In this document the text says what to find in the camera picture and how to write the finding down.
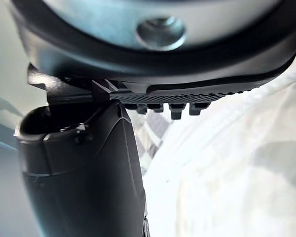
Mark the grey checkered pillow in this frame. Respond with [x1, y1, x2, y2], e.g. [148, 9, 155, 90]
[134, 112, 175, 177]

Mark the white quilt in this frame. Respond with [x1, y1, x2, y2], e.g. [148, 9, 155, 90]
[141, 71, 296, 237]

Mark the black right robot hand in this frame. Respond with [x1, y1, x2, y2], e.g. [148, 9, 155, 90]
[8, 0, 296, 237]

